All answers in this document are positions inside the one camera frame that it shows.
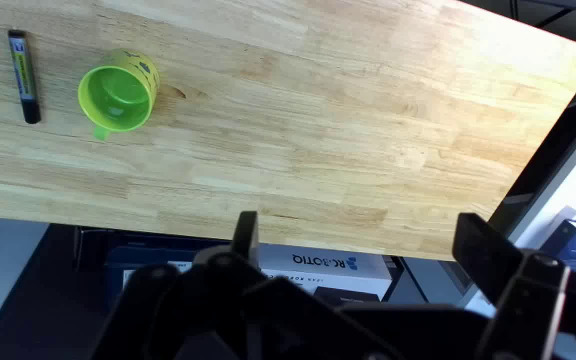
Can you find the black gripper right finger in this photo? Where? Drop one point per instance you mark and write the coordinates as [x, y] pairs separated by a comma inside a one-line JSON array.
[[528, 301]]

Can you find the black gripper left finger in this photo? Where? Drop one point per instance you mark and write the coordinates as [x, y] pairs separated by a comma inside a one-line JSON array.
[[188, 312]]

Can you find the silver marker with black cap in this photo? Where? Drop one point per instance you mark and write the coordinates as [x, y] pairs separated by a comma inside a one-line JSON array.
[[25, 76]]

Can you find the yellow-green mug cup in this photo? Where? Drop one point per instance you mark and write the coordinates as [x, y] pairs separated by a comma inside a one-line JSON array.
[[117, 96]]

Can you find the dark navy box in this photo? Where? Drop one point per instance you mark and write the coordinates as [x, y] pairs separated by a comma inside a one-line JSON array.
[[140, 260]]

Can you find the white cardboard box with print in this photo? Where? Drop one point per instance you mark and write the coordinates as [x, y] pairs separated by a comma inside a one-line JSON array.
[[329, 266]]

